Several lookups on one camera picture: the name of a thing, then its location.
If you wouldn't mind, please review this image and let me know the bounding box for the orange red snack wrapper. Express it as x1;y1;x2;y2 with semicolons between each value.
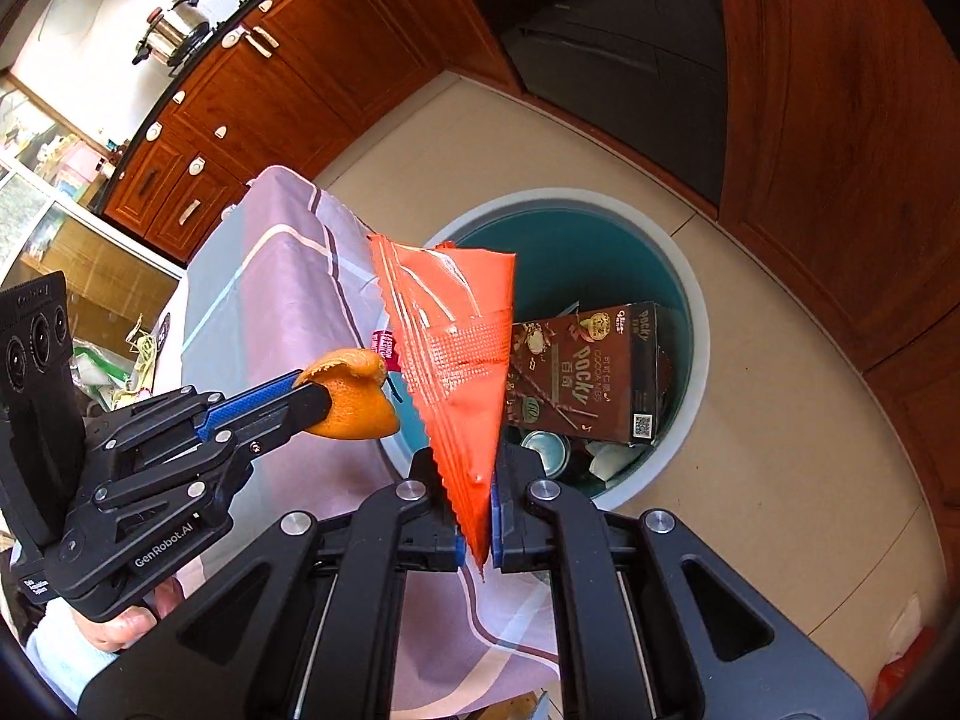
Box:
366;234;518;584

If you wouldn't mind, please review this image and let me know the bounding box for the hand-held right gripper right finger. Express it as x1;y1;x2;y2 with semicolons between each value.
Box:
489;442;871;720

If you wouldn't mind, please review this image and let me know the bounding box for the small tin can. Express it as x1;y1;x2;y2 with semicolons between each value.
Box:
521;429;573;478

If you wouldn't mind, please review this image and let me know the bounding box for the orange peel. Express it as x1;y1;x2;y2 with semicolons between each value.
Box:
298;349;401;440

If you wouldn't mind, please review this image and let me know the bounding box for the black built-in oven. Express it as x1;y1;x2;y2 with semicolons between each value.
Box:
450;0;734;205

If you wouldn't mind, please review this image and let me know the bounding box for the steel pressure cooker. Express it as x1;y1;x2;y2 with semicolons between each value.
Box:
131;0;212;70

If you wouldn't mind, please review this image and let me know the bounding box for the red plastic item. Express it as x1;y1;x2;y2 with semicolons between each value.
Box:
872;640;932;700

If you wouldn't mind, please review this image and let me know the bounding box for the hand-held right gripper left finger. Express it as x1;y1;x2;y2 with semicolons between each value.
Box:
79;448;463;720

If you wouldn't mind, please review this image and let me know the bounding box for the tall wooden cabinet panel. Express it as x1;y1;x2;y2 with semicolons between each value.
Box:
709;0;960;548

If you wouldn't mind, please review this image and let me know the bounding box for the white crumpled scrap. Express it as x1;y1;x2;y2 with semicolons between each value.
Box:
585;441;647;483

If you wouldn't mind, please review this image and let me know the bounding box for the person's left hand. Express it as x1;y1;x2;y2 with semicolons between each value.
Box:
75;576;185;653

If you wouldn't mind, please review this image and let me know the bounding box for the pink grey checked tablecloth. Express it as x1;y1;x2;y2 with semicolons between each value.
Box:
139;165;563;717

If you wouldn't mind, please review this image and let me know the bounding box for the white-framed glass door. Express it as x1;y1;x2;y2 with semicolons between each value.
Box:
0;79;188;365

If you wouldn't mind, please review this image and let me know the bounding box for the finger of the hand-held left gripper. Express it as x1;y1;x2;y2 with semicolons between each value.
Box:
93;388;335;512
96;375;307;460

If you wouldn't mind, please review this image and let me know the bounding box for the brown chocolate stick box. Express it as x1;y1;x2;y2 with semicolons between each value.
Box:
502;302;674;445

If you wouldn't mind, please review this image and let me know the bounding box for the teal white-rimmed trash bin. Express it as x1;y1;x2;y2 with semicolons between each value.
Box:
379;191;710;515

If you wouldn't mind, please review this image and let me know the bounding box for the wooden kitchen drawer cabinet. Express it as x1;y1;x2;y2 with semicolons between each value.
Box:
101;0;526;269

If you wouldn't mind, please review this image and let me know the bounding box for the blue denim clothing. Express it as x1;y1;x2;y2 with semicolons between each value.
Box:
26;600;125;695

